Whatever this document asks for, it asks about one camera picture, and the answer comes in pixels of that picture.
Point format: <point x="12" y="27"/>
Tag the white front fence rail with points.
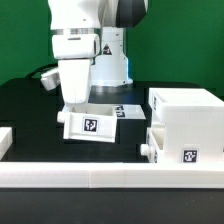
<point x="109" y="175"/>

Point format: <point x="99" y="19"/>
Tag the white marker sheet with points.
<point x="127" y="111"/>

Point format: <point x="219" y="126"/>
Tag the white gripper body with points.
<point x="75" y="80"/>

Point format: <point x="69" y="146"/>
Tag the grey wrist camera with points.
<point x="50" y="79"/>

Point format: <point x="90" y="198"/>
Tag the white left fence piece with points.
<point x="6" y="140"/>

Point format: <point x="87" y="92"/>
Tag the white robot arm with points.
<point x="88" y="44"/>

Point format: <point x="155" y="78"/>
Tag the white drawer box with knob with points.
<point x="153" y="148"/>

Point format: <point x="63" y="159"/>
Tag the white drawer cabinet frame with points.
<point x="192" y="121"/>

